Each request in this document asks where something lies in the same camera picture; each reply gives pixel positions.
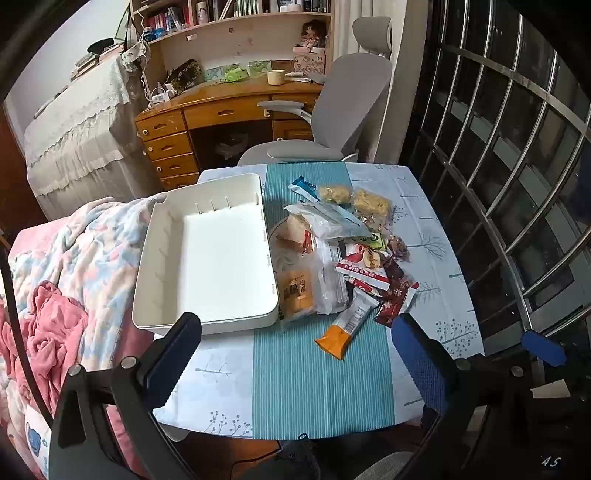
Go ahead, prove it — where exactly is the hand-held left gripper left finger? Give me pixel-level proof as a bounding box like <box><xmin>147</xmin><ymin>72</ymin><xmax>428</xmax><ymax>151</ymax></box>
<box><xmin>48</xmin><ymin>312</ymin><xmax>202</xmax><ymax>480</ymax></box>

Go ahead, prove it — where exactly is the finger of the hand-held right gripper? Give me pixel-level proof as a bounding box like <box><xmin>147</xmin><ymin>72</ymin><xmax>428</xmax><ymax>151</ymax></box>
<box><xmin>521</xmin><ymin>329</ymin><xmax>568</xmax><ymax>369</ymax></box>

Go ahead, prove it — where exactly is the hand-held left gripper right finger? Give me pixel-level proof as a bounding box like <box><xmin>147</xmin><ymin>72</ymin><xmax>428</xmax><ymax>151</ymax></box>
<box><xmin>392</xmin><ymin>313</ymin><xmax>543</xmax><ymax>480</ymax></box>

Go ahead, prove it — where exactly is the dark red floral packet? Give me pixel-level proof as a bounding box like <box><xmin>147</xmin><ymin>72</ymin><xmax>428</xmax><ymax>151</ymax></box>
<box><xmin>383</xmin><ymin>256</ymin><xmax>409</xmax><ymax>289</ymax></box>
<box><xmin>373</xmin><ymin>279</ymin><xmax>420</xmax><ymax>327</ymax></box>

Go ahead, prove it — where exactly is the orange white snack bar packet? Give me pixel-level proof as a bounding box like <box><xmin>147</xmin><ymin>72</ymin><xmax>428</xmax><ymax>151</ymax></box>
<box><xmin>315</xmin><ymin>288</ymin><xmax>379</xmax><ymax>361</ymax></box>

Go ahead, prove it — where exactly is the red white snack packet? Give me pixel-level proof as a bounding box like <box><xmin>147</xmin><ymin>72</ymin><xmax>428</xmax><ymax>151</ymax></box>
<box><xmin>335</xmin><ymin>263</ymin><xmax>392</xmax><ymax>296</ymax></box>

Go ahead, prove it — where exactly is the white plastic storage box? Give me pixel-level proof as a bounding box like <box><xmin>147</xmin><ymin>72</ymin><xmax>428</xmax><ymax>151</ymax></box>
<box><xmin>131</xmin><ymin>173</ymin><xmax>280</xmax><ymax>337</ymax></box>

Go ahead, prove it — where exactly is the clear bread packet orange label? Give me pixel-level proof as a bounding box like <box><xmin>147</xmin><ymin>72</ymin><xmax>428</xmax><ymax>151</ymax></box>
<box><xmin>272</xmin><ymin>247</ymin><xmax>350</xmax><ymax>332</ymax></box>

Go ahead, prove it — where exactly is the large white blue snack bag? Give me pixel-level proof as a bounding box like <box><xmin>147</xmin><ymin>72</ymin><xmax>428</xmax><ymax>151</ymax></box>
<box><xmin>283</xmin><ymin>200</ymin><xmax>372</xmax><ymax>241</ymax></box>

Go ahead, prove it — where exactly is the yellow puffed rice cake packet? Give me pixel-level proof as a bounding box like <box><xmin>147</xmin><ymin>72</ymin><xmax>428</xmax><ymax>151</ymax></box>
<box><xmin>351</xmin><ymin>188</ymin><xmax>393</xmax><ymax>220</ymax></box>
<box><xmin>318</xmin><ymin>185</ymin><xmax>354</xmax><ymax>206</ymax></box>

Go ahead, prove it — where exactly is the blue white snack packet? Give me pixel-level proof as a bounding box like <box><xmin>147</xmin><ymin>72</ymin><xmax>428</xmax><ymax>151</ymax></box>
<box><xmin>287</xmin><ymin>175</ymin><xmax>321</xmax><ymax>204</ymax></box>

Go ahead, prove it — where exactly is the pink fleece blanket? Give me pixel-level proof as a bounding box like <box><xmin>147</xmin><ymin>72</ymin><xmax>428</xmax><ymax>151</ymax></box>
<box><xmin>18</xmin><ymin>281</ymin><xmax>89</xmax><ymax>376</ymax></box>

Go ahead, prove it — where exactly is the floral fleece blanket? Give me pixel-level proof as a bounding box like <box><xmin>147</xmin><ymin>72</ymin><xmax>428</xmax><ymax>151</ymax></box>
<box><xmin>0</xmin><ymin>196</ymin><xmax>163</xmax><ymax>480</ymax></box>

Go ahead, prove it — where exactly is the tan pastry packet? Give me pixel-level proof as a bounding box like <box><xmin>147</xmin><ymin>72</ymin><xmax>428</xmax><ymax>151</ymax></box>
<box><xmin>277</xmin><ymin>215</ymin><xmax>320</xmax><ymax>256</ymax></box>

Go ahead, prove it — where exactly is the trash bin with plastic bag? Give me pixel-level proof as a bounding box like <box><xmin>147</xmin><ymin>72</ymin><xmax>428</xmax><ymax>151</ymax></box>
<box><xmin>215</xmin><ymin>133</ymin><xmax>253</xmax><ymax>160</ymax></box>

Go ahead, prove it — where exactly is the white lace cover cloth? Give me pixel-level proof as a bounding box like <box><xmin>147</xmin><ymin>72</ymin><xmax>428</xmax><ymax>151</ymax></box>
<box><xmin>23</xmin><ymin>58</ymin><xmax>154</xmax><ymax>222</ymax></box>

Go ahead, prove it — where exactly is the wooden desk with drawers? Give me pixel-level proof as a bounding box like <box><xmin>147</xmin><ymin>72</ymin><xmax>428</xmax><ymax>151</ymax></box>
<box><xmin>134</xmin><ymin>74</ymin><xmax>333</xmax><ymax>190</ymax></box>

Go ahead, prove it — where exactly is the grey office chair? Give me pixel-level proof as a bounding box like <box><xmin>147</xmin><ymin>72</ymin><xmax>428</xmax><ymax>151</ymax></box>
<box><xmin>236</xmin><ymin>16</ymin><xmax>393</xmax><ymax>166</ymax></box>

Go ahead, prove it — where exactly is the cream curtain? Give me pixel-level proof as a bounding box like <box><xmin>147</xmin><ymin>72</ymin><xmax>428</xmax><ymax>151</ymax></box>
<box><xmin>388</xmin><ymin>0</ymin><xmax>422</xmax><ymax>164</ymax></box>

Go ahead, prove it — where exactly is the dark floral pouch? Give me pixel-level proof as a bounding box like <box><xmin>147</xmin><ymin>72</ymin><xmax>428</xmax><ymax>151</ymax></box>
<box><xmin>165</xmin><ymin>60</ymin><xmax>204</xmax><ymax>91</ymax></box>

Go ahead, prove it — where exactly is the floral fabric bag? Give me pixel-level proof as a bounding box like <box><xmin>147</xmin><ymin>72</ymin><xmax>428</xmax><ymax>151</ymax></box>
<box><xmin>121</xmin><ymin>41</ymin><xmax>151</xmax><ymax>71</ymax></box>

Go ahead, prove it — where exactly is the stack of books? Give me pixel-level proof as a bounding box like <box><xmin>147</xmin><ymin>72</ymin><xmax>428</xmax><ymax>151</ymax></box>
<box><xmin>69</xmin><ymin>50</ymin><xmax>101</xmax><ymax>80</ymax></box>

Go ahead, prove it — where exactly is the pink patterned box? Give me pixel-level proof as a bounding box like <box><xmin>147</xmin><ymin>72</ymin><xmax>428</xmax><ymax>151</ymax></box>
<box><xmin>293</xmin><ymin>48</ymin><xmax>327</xmax><ymax>75</ymax></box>

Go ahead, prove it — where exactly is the wooden desk hutch shelf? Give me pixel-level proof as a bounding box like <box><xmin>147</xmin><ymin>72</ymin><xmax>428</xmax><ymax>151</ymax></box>
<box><xmin>129</xmin><ymin>0</ymin><xmax>334</xmax><ymax>86</ymax></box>

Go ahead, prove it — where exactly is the row of books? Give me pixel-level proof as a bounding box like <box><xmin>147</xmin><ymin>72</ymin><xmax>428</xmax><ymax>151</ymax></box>
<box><xmin>144</xmin><ymin>8</ymin><xmax>191</xmax><ymax>34</ymax></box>

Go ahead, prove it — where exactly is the doll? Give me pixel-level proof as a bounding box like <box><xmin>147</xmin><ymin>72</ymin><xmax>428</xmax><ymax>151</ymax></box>
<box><xmin>295</xmin><ymin>21</ymin><xmax>327</xmax><ymax>49</ymax></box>

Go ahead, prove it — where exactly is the metal rail rack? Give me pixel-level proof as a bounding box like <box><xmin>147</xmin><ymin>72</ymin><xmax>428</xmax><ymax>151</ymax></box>
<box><xmin>413</xmin><ymin>0</ymin><xmax>591</xmax><ymax>352</ymax></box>

